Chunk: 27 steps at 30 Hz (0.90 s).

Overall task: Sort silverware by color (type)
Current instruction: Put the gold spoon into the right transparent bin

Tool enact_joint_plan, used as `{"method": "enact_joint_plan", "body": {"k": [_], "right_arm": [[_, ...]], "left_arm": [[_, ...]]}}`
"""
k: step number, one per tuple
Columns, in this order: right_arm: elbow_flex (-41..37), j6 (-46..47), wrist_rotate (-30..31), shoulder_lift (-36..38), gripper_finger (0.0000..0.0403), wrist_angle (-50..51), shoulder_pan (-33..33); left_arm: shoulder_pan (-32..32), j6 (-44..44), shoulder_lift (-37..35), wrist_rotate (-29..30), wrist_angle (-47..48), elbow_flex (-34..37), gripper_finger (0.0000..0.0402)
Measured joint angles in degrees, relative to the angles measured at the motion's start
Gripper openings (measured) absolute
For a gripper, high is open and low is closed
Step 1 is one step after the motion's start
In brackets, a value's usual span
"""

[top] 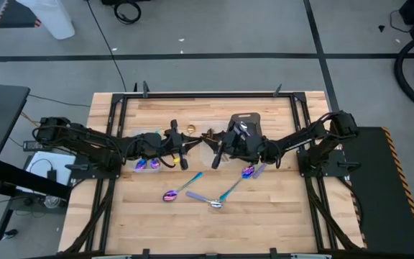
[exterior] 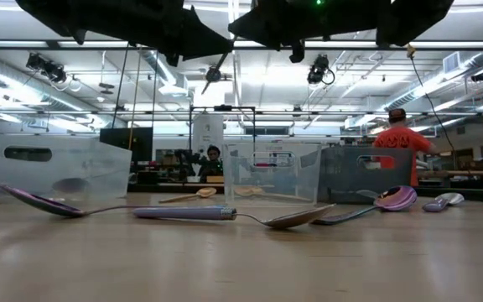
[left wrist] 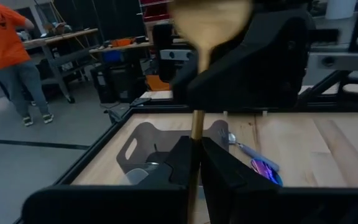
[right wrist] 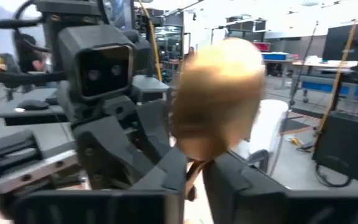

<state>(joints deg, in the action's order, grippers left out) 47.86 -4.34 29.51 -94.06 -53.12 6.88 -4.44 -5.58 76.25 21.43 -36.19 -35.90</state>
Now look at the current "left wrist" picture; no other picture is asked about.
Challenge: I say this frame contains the black equipment cabinet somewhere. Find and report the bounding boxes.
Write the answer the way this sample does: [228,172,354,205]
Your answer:
[90,60,149,103]

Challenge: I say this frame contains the black curtain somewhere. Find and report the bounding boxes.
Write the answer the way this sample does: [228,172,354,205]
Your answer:
[53,0,145,38]

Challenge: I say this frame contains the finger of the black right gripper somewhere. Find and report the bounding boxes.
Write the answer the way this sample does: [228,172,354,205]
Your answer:
[187,9,316,111]
[170,60,198,110]

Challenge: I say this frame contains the silver spoon lavender handle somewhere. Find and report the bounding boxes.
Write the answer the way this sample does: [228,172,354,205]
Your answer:
[227,133,281,173]

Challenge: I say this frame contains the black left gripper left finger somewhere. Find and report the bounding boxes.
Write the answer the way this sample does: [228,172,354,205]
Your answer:
[22,136,195,224]

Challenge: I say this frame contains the person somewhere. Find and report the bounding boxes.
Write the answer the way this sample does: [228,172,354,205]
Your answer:
[0,0,55,128]

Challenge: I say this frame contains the red cabinet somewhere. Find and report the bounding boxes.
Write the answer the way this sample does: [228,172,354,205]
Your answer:
[138,0,173,22]

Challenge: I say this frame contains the gold spoon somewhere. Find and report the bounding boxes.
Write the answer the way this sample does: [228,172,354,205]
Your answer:
[168,0,254,224]

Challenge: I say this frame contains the blue crate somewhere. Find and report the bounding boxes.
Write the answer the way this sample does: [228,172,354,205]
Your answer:
[101,49,124,65]

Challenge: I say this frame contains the orange tool case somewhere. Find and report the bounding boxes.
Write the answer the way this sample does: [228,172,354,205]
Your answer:
[110,37,135,47]

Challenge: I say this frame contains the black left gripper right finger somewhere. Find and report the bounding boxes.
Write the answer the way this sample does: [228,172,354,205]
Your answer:
[201,136,358,224]

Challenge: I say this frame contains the orange object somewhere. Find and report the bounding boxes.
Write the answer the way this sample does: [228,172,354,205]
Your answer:
[144,74,170,91]

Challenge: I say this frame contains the iridescent purple teal spoon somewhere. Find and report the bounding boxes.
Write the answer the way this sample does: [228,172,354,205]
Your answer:
[249,157,284,187]

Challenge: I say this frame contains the wooden workbench grey legs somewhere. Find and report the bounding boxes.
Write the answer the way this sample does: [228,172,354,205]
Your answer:
[22,27,99,104]

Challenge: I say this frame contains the black metal table frame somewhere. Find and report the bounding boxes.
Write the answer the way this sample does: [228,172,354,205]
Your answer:
[14,70,358,224]

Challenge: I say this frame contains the grey plastic bin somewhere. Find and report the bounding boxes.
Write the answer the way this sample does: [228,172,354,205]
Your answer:
[116,119,230,186]

